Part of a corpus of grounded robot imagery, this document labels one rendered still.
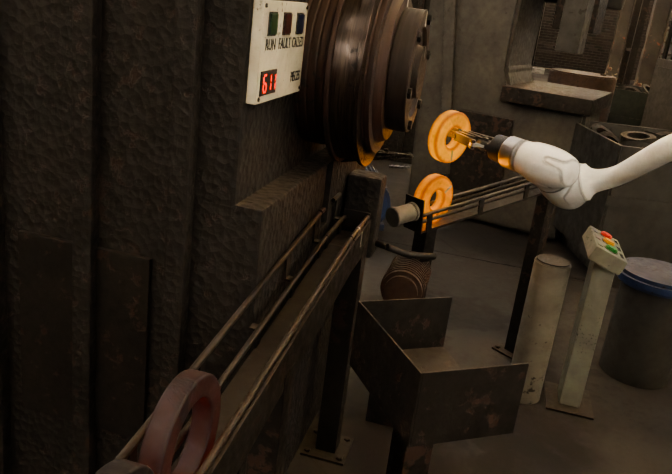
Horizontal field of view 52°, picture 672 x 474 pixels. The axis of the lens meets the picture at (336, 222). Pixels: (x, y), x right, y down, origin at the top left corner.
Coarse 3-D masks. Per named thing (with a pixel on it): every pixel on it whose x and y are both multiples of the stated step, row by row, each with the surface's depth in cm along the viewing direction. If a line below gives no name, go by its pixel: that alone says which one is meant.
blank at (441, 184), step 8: (432, 176) 209; (440, 176) 209; (424, 184) 207; (432, 184) 207; (440, 184) 210; (448, 184) 213; (416, 192) 208; (424, 192) 206; (432, 192) 209; (440, 192) 213; (448, 192) 214; (440, 200) 214; (448, 200) 215; (424, 208) 208; (432, 208) 214
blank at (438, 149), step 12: (444, 120) 198; (456, 120) 201; (468, 120) 205; (432, 132) 199; (444, 132) 200; (432, 144) 200; (444, 144) 202; (456, 144) 206; (432, 156) 204; (444, 156) 204; (456, 156) 207
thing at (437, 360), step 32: (384, 320) 134; (416, 320) 136; (352, 352) 133; (384, 352) 120; (416, 352) 137; (384, 384) 120; (416, 384) 109; (448, 384) 110; (480, 384) 112; (512, 384) 115; (416, 416) 110; (448, 416) 112; (480, 416) 115; (512, 416) 118; (416, 448) 129
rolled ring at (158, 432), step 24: (192, 384) 89; (216, 384) 97; (168, 408) 85; (192, 408) 98; (216, 408) 99; (168, 432) 84; (192, 432) 98; (216, 432) 101; (144, 456) 83; (168, 456) 84; (192, 456) 97
